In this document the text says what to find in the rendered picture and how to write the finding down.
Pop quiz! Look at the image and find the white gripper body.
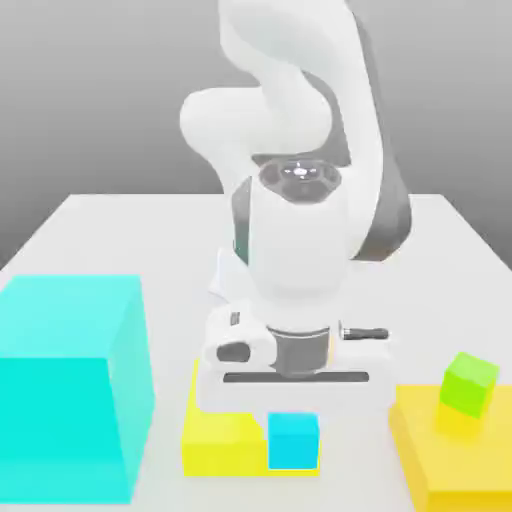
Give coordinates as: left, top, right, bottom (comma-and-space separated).
198, 342, 396, 414

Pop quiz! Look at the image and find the small blue cube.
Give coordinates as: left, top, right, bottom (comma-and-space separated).
266, 412, 321, 471

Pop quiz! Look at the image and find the small green cube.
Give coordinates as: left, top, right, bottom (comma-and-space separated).
438, 351, 501, 421

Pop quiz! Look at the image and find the large yellow box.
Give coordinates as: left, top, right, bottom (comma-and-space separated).
180, 357, 322, 478

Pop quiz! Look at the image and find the large orange box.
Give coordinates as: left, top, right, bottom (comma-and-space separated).
387, 383, 512, 512

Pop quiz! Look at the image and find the large cyan box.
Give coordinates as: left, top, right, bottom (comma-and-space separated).
0, 274, 157, 506

